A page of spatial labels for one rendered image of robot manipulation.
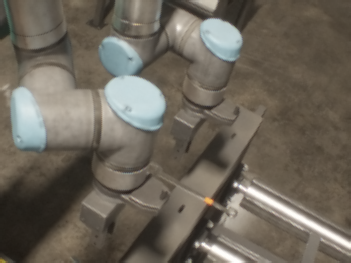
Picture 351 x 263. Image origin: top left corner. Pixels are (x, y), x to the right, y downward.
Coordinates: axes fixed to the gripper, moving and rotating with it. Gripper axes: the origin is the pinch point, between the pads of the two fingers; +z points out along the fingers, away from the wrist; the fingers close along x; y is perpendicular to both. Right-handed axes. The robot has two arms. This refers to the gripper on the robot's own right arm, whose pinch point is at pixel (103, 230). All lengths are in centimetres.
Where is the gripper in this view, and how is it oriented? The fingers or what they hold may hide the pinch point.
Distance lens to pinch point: 102.5
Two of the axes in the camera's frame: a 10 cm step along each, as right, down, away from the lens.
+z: -2.3, 7.0, 6.8
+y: -8.6, -4.8, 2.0
